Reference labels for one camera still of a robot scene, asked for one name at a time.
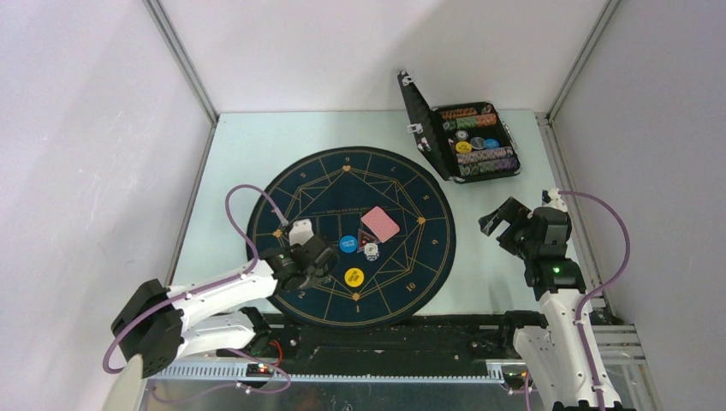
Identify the blue small blind button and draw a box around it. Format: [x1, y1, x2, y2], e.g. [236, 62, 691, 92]
[338, 235, 359, 253]

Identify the yellow big blind button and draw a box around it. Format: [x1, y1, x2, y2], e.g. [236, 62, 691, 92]
[344, 267, 365, 288]

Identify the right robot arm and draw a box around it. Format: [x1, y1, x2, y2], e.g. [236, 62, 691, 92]
[479, 191, 625, 410]

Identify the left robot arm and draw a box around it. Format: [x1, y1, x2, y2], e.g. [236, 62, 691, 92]
[103, 235, 339, 378]

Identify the triangular all in marker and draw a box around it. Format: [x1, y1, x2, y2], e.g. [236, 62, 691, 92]
[357, 229, 379, 253]

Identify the blue button in case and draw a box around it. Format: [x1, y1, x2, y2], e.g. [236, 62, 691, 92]
[485, 139, 501, 150]

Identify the blue white chip stack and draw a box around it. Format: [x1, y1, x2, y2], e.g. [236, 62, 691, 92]
[363, 242, 380, 261]

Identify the yellow button in case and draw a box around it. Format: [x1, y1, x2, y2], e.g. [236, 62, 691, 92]
[455, 141, 473, 154]

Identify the black poker chip case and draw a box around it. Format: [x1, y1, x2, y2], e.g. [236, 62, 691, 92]
[397, 70, 522, 184]

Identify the pink playing card deck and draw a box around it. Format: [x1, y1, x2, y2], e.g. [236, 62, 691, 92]
[361, 206, 400, 243]

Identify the round dark poker mat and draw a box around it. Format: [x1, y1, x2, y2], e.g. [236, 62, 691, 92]
[247, 146, 456, 330]

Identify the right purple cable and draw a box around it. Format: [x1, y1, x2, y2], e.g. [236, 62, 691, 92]
[558, 189, 631, 409]

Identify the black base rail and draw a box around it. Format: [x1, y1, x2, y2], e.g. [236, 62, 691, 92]
[253, 310, 547, 378]

